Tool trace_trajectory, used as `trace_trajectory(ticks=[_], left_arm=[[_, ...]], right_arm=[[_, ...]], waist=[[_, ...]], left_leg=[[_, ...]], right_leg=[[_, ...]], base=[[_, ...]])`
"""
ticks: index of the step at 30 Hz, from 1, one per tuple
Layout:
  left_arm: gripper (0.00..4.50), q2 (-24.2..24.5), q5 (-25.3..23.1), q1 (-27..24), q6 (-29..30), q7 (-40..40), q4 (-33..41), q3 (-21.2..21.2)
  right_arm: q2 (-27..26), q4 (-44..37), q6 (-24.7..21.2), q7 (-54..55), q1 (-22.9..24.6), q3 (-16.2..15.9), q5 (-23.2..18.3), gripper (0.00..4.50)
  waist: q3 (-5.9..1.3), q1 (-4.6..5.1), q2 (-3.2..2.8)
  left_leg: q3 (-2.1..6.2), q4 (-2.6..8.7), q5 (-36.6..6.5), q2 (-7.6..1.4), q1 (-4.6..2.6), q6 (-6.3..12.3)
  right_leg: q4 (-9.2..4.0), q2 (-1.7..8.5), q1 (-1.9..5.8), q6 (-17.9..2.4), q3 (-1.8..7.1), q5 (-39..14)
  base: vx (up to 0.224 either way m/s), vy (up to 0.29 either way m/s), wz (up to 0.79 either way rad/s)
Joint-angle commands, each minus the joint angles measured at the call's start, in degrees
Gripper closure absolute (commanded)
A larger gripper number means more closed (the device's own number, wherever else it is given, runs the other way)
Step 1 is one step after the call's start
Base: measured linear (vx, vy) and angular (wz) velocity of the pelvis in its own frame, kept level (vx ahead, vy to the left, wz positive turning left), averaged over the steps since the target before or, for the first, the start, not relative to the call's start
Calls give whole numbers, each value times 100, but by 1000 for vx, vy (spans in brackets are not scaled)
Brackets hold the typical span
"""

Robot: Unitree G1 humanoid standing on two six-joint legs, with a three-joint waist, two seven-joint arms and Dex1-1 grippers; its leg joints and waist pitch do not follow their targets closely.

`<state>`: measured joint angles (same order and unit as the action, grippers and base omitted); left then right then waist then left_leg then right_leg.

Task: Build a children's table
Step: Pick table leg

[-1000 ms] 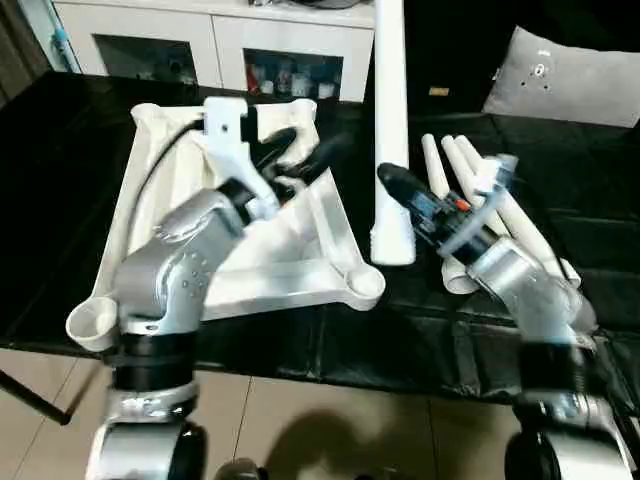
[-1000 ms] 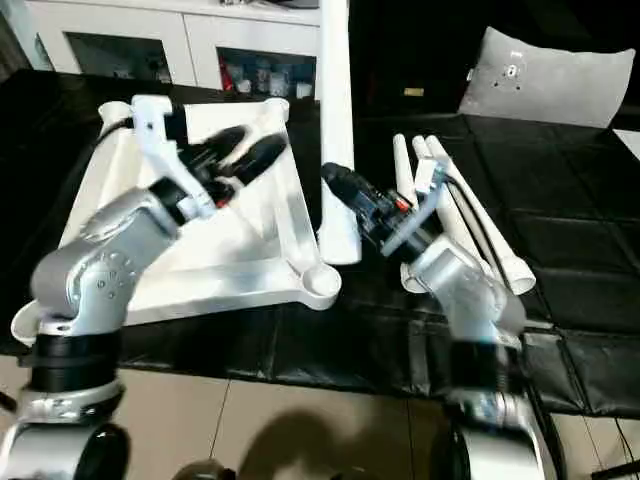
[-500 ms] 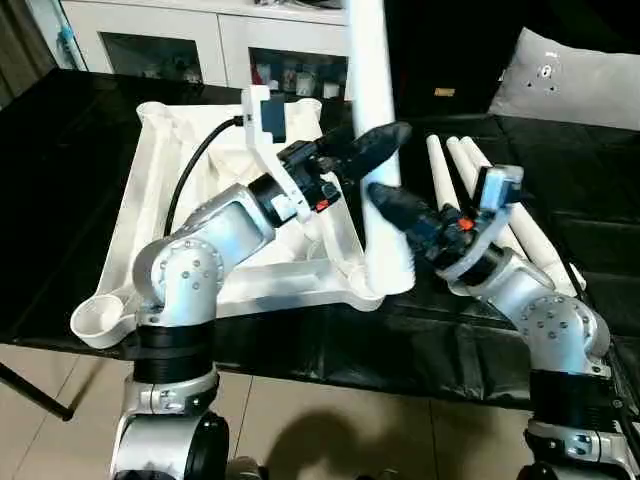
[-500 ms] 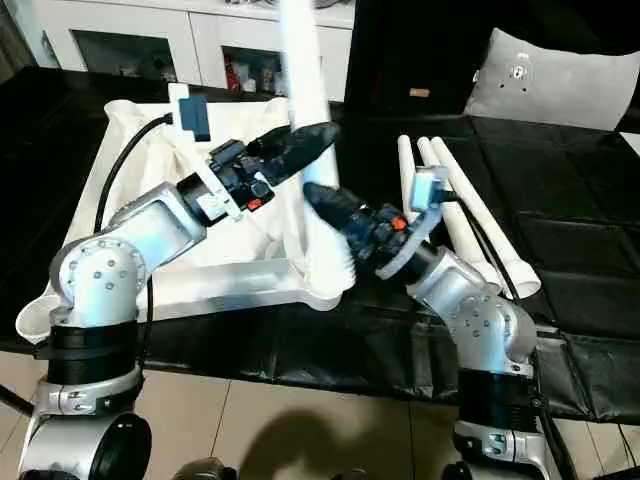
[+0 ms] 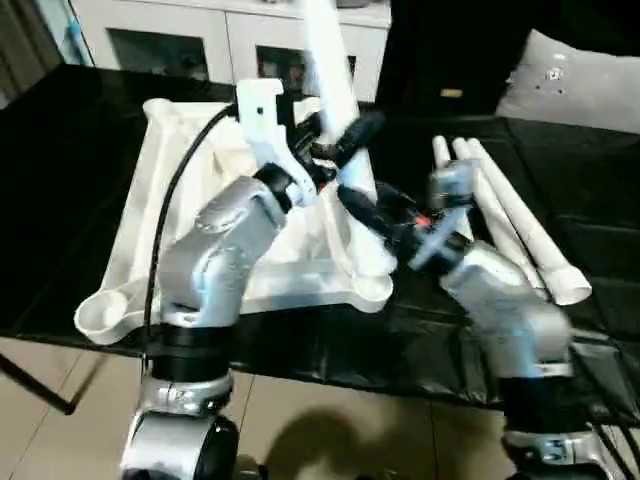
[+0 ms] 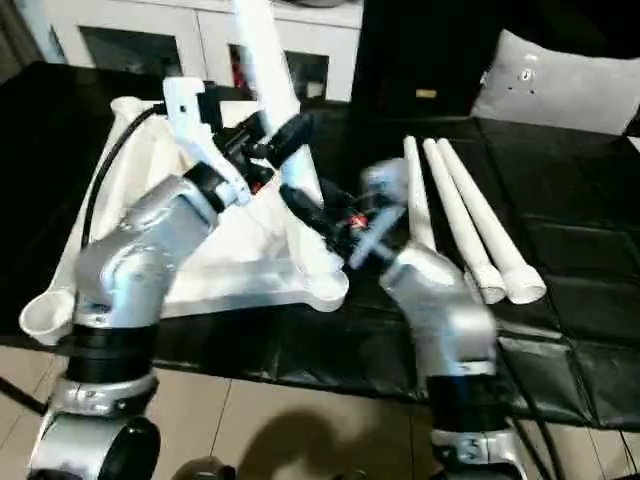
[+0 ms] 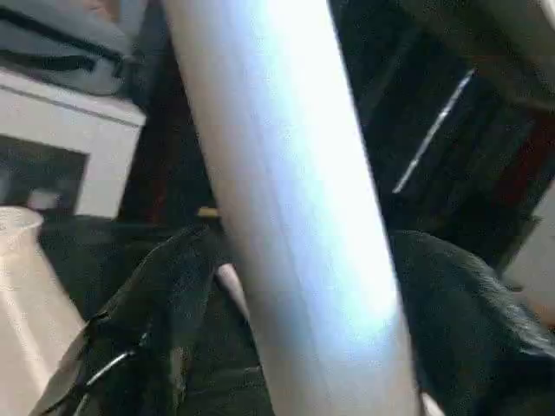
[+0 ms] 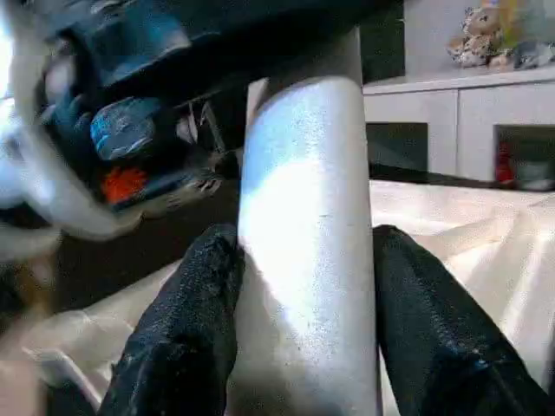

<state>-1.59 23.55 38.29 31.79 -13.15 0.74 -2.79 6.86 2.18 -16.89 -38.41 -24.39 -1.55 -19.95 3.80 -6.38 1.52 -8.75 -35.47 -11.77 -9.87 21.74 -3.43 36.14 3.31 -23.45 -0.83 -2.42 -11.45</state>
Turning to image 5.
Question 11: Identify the white plastic table leg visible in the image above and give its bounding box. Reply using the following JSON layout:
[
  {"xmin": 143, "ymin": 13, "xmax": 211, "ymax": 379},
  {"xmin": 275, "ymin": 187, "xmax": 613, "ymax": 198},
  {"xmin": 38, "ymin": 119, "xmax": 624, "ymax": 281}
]
[
  {"xmin": 467, "ymin": 138, "xmax": 594, "ymax": 307},
  {"xmin": 432, "ymin": 135, "xmax": 501, "ymax": 241},
  {"xmin": 299, "ymin": 0, "xmax": 396, "ymax": 279},
  {"xmin": 452, "ymin": 138, "xmax": 556, "ymax": 302}
]

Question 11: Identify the black box with gold label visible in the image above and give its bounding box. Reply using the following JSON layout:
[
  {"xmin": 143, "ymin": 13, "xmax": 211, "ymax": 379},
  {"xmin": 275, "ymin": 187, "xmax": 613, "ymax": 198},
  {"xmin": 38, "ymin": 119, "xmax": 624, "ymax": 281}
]
[{"xmin": 374, "ymin": 0, "xmax": 551, "ymax": 117}]

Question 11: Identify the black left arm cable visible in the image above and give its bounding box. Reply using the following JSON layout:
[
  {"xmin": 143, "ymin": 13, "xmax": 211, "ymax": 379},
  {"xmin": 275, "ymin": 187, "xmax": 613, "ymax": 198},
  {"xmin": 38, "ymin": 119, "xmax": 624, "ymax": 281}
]
[{"xmin": 141, "ymin": 102, "xmax": 239, "ymax": 361}]

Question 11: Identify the beige curtain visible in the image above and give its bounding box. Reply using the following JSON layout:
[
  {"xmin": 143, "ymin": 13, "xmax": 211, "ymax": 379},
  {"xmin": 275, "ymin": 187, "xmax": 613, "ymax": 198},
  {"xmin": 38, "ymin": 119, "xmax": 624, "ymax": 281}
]
[{"xmin": 0, "ymin": 0, "xmax": 66, "ymax": 109}]

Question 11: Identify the black metal support bar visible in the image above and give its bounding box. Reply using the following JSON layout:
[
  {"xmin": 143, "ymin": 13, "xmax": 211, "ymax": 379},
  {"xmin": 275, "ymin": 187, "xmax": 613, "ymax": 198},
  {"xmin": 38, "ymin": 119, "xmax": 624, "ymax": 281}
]
[{"xmin": 0, "ymin": 353, "xmax": 77, "ymax": 416}]

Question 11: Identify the black work mat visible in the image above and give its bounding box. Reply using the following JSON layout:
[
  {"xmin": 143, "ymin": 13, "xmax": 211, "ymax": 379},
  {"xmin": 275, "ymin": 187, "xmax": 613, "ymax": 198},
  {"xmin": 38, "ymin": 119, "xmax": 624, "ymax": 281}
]
[{"xmin": 0, "ymin": 62, "xmax": 640, "ymax": 416}]

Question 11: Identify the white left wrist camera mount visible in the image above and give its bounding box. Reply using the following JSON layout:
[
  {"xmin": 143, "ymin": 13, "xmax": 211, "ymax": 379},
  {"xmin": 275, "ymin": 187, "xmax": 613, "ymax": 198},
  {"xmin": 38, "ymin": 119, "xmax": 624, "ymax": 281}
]
[{"xmin": 235, "ymin": 78, "xmax": 319, "ymax": 209}]

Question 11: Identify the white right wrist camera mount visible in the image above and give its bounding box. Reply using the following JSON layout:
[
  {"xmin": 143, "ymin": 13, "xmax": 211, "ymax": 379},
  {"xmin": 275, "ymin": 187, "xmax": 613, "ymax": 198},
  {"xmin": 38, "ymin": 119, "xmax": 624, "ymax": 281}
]
[{"xmin": 407, "ymin": 167, "xmax": 479, "ymax": 274}]

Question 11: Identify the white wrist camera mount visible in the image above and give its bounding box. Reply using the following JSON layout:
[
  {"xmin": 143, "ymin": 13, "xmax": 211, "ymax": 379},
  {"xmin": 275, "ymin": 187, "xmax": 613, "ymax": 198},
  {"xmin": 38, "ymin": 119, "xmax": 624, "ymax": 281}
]
[
  {"xmin": 407, "ymin": 167, "xmax": 479, "ymax": 274},
  {"xmin": 235, "ymin": 78, "xmax": 319, "ymax": 209}
]

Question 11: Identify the white glass-door cabinet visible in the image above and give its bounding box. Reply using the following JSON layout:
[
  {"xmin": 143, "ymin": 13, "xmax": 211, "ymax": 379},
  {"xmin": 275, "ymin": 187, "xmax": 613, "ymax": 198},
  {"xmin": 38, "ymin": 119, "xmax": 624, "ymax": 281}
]
[{"xmin": 64, "ymin": 0, "xmax": 391, "ymax": 104}]

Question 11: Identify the white plastic table top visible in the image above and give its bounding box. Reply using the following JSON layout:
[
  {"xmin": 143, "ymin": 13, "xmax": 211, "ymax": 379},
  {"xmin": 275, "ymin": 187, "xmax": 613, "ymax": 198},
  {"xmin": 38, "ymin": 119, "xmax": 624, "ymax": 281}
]
[{"xmin": 73, "ymin": 97, "xmax": 396, "ymax": 346}]

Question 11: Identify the grey cushion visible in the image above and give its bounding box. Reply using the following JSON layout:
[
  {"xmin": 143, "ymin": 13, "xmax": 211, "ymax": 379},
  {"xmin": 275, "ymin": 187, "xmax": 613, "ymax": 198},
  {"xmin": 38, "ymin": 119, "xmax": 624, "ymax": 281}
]
[{"xmin": 497, "ymin": 28, "xmax": 640, "ymax": 134}]

